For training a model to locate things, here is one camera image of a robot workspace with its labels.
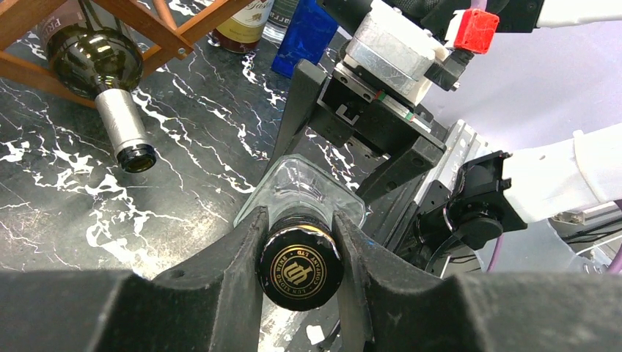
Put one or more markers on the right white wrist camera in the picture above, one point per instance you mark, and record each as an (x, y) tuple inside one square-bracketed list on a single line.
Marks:
[(408, 60)]

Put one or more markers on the dark bottle gold cap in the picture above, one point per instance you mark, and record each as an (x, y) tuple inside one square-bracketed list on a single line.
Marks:
[(242, 32)]

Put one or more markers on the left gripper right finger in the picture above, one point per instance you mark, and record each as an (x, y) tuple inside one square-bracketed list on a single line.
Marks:
[(386, 304)]

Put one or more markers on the blue square glass bottle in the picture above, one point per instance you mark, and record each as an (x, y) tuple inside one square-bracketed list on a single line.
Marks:
[(309, 33)]

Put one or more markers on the brown wooden wine rack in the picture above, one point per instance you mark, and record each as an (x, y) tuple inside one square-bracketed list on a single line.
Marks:
[(155, 34)]

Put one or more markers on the aluminium frame rail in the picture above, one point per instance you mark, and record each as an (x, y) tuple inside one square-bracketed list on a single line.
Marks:
[(463, 144)]

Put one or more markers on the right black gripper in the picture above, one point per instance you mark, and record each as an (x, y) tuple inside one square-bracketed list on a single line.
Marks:
[(354, 107)]

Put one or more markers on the clear square bottle dark cap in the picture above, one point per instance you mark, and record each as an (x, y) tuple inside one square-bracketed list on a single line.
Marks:
[(300, 266)]

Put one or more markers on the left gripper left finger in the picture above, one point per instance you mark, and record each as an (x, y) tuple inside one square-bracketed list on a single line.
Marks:
[(209, 302)]

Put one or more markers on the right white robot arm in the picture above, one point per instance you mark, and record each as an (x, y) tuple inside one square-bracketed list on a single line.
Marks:
[(359, 70)]

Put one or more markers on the dark bottle grey cap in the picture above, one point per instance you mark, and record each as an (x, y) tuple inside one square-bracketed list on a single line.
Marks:
[(94, 56)]

